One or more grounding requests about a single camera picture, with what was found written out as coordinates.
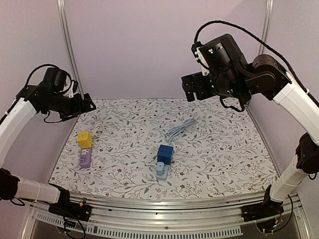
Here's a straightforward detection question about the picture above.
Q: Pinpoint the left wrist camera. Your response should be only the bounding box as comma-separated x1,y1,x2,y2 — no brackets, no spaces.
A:
40,67,78,98

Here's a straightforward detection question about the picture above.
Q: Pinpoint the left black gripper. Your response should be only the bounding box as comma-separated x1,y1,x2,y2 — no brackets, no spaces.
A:
43,92,96,121

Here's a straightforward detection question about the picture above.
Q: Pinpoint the yellow cube socket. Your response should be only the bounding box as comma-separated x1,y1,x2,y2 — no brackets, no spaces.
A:
77,131,93,149

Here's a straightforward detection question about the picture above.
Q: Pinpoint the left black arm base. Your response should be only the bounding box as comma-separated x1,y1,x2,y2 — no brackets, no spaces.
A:
48,198,93,222

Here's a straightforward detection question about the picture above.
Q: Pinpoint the purple power strip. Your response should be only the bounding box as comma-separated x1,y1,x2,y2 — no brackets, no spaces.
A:
79,148,92,169

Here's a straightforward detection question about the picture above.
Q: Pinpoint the blue cube socket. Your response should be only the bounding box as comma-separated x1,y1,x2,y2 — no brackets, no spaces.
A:
157,144,173,165

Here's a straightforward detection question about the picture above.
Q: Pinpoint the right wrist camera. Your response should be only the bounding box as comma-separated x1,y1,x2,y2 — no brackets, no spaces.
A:
191,34,248,76

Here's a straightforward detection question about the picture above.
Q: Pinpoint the floral patterned table mat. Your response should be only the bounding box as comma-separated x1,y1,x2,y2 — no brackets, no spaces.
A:
49,99,278,200

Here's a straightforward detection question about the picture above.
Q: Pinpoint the left aluminium frame post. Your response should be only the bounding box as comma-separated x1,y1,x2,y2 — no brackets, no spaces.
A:
57,0,84,96

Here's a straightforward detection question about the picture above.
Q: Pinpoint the light blue plug adapter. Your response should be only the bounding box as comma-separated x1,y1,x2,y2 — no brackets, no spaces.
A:
156,162,165,176

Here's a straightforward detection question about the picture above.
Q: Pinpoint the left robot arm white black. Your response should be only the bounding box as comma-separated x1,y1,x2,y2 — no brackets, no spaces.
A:
0,64,96,216

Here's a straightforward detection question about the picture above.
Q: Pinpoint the aluminium front rail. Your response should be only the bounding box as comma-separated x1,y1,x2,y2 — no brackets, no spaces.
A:
24,191,304,237

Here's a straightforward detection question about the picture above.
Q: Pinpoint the aluminium frame post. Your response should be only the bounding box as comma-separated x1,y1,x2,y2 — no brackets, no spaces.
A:
57,0,84,96
261,0,274,43

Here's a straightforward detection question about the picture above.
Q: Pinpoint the grey-blue power strip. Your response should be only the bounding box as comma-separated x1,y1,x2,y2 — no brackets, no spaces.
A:
156,162,170,181

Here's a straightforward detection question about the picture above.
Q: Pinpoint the right aluminium frame post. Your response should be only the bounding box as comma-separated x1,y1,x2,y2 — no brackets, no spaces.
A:
261,0,274,43

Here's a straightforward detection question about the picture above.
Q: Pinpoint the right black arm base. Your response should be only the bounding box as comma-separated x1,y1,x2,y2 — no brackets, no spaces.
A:
240,200,284,222

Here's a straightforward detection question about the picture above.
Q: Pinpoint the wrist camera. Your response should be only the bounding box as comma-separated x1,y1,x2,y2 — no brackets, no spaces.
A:
40,67,78,98
191,34,248,76

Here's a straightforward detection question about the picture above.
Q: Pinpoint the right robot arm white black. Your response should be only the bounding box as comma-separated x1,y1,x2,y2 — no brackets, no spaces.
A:
181,30,319,217

